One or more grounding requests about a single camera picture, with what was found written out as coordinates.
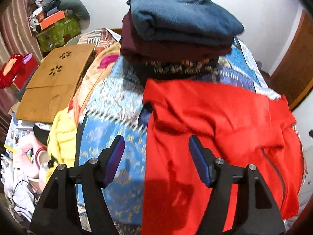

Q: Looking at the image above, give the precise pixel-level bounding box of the green patterned storage box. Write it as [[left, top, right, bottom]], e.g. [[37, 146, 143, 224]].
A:
[[36, 17, 81, 53]]

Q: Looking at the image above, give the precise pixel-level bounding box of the orange box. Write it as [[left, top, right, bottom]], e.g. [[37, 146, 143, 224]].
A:
[[40, 11, 65, 30]]

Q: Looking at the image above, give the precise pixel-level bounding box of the brown wooden door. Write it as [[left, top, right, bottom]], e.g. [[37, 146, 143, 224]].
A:
[[270, 11, 313, 110]]

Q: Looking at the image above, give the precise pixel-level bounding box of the red garment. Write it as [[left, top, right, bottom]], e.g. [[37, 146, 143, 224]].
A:
[[142, 79, 305, 234]]

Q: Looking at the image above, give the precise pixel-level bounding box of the yellow garment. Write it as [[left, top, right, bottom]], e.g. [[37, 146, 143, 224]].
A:
[[46, 107, 77, 181]]

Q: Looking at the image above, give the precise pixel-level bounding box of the orange pink blanket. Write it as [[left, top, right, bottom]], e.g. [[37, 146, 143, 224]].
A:
[[68, 42, 121, 125]]

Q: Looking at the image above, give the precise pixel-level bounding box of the red plush toy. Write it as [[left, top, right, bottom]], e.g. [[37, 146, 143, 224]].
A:
[[1, 53, 36, 89]]

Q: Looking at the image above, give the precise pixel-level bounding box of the folded maroon garment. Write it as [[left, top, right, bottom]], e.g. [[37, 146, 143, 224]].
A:
[[121, 12, 232, 62]]

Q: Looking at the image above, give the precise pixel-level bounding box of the brown wooden lap desk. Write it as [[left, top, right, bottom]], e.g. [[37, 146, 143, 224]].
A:
[[16, 43, 94, 123]]

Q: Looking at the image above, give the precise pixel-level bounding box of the folded blue sweater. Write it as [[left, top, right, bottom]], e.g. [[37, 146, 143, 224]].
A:
[[127, 0, 245, 46]]

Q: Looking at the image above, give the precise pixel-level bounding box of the dark patterned folded garment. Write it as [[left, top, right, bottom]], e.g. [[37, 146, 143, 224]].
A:
[[132, 58, 218, 84]]

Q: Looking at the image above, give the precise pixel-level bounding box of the striped curtain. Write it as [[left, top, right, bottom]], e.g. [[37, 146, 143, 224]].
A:
[[0, 0, 44, 142]]

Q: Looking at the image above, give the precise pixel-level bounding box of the blue patchwork bedspread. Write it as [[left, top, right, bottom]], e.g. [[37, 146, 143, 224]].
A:
[[75, 39, 280, 234]]

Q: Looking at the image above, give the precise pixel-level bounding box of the grey green pillow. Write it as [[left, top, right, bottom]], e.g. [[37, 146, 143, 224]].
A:
[[59, 0, 90, 21]]

